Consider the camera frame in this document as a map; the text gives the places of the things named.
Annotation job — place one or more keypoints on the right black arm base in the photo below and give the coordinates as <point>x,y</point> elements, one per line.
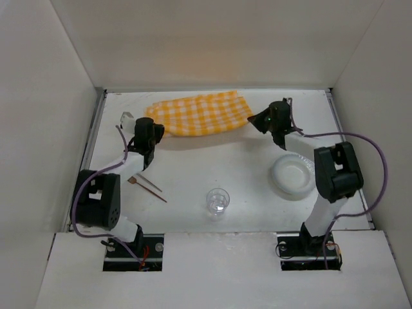
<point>298,251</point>

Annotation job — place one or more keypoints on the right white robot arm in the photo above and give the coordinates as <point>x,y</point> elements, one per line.
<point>337,172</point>

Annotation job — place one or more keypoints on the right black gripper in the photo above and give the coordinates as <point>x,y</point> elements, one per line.
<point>261,121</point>

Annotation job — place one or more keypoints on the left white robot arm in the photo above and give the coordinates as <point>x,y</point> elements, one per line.
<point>96,205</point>

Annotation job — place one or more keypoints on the yellow white checkered cloth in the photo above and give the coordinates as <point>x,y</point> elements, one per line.
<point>201,115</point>

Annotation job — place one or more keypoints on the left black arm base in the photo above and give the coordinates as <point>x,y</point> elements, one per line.
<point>147,254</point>

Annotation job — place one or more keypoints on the clear plastic cup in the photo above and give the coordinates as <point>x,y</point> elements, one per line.
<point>217,201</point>

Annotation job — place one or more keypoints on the white round bowl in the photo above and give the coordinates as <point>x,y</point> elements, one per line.
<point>293,174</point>

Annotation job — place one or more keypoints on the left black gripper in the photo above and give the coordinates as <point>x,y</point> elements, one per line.
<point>158,133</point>

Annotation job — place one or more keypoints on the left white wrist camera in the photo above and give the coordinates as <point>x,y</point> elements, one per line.
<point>127,122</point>

